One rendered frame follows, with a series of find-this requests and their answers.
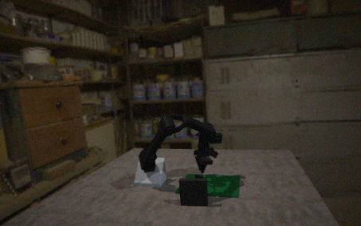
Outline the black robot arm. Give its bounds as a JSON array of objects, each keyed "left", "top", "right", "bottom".
[{"left": 138, "top": 114, "right": 223, "bottom": 172}]

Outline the green circuit board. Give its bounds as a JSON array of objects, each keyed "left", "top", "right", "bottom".
[{"left": 185, "top": 174, "right": 240, "bottom": 198}]

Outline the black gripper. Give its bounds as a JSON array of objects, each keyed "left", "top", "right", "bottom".
[{"left": 194, "top": 144, "right": 213, "bottom": 173}]

